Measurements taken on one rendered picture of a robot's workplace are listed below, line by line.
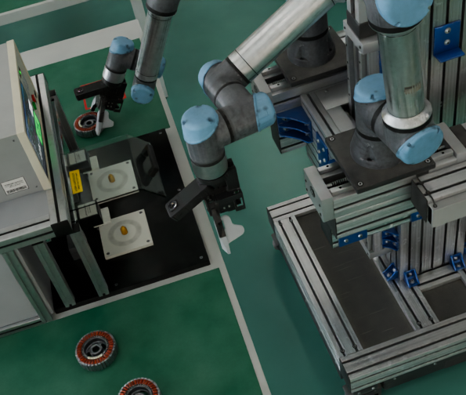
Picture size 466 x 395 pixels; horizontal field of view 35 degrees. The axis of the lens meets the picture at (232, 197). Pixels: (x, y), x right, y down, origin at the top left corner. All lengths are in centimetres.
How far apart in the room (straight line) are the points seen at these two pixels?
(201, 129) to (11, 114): 67
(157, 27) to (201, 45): 205
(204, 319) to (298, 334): 88
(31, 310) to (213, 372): 56
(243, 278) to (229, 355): 112
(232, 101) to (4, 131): 65
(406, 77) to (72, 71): 173
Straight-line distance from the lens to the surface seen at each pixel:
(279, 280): 307
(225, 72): 161
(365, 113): 188
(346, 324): 266
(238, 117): 151
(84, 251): 206
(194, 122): 148
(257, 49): 161
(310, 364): 285
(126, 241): 229
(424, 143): 179
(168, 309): 214
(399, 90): 170
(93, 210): 222
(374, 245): 265
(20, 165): 199
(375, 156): 197
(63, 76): 308
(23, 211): 202
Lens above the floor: 245
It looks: 46 degrees down
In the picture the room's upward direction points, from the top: 13 degrees counter-clockwise
